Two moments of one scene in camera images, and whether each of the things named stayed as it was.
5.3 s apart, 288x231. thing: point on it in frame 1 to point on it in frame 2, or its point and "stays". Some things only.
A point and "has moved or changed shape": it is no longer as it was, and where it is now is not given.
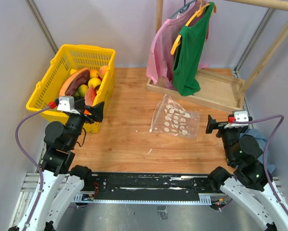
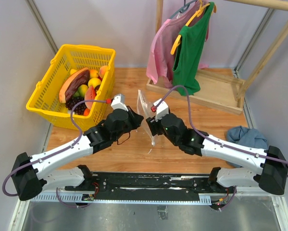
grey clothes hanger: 185,8 stays
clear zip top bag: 169,117 has moved or changed shape
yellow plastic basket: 67,58 stays
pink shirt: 161,59 stays
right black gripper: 212,123 to 153,125
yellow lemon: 94,82 stays
